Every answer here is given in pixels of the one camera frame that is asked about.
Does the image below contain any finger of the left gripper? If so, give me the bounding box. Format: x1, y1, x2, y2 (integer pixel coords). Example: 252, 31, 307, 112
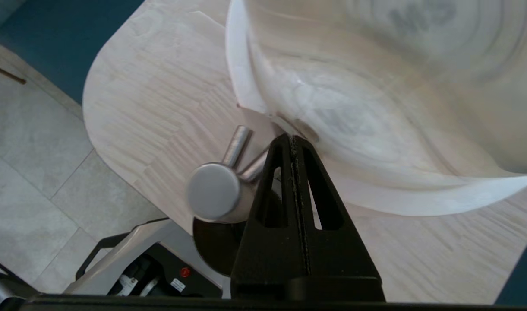
231, 134, 309, 299
293, 136, 385, 301

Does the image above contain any steel water dispenser tap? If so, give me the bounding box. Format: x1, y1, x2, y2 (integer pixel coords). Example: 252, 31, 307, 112
186, 125, 281, 223

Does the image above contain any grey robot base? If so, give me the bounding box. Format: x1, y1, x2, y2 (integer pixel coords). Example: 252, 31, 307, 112
0, 218, 229, 298

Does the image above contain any clear water dispenser white base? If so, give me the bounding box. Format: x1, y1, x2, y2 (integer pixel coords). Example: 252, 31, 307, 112
226, 0, 527, 216

